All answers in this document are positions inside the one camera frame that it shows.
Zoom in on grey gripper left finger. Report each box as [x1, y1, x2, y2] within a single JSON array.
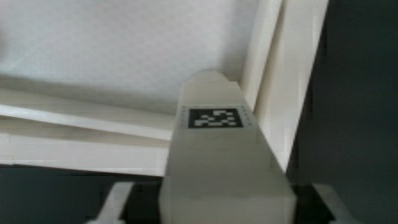
[[84, 182, 136, 224]]

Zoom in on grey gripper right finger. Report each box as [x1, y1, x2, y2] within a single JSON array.
[[315, 184, 356, 224]]

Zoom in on white desk leg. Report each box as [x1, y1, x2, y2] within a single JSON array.
[[160, 71, 297, 224]]

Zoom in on white desk top tray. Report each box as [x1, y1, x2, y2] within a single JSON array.
[[0, 0, 287, 143]]

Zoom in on white front fence bar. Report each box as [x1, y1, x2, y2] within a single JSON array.
[[0, 116, 169, 176]]

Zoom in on white right fence block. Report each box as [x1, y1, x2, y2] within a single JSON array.
[[256, 0, 329, 169]]

